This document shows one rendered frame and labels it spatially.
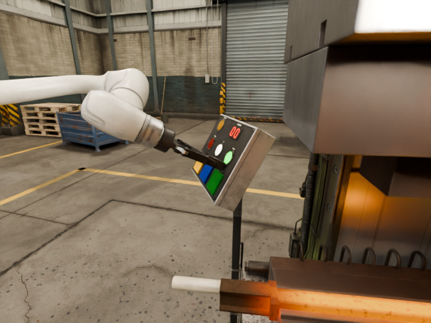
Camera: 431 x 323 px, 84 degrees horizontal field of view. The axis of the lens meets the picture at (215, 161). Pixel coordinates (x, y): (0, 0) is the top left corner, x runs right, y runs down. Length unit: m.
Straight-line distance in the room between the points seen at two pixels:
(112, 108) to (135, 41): 9.34
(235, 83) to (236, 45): 1.16
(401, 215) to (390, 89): 0.43
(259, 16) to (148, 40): 3.88
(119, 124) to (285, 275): 0.52
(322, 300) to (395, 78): 0.34
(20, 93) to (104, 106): 0.24
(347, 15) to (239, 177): 0.62
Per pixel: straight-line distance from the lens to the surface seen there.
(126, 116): 0.67
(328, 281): 0.53
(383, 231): 0.67
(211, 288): 0.97
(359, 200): 0.60
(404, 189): 0.34
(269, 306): 0.45
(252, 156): 0.76
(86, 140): 5.48
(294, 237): 0.88
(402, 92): 0.27
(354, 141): 0.26
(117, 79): 0.79
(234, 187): 0.77
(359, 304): 0.48
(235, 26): 8.54
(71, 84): 0.84
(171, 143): 0.70
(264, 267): 0.59
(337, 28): 0.22
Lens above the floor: 1.34
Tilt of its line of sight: 19 degrees down
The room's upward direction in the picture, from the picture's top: straight up
